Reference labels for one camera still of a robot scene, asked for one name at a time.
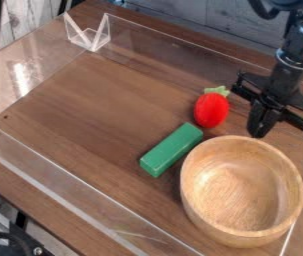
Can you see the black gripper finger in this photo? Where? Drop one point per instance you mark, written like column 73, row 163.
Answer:
column 255, row 119
column 267, row 118

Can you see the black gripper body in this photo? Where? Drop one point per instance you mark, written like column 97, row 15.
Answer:
column 276, row 91

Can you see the red plush strawberry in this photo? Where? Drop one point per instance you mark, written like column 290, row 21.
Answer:
column 211, row 107

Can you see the wooden bowl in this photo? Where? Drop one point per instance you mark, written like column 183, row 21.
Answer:
column 240, row 190

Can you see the green rectangular block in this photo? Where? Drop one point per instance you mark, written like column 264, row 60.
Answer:
column 169, row 149

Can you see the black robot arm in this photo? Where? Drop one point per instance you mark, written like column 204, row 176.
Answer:
column 290, row 54

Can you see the clear acrylic back wall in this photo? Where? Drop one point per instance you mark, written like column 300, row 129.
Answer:
column 159, row 71

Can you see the clear acrylic wall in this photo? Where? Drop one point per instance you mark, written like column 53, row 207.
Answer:
column 74, row 210
column 159, row 71

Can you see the clear acrylic front wall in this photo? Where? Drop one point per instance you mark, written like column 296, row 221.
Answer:
column 74, row 210

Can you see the black device with cable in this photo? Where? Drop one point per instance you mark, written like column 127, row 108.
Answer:
column 16, row 243

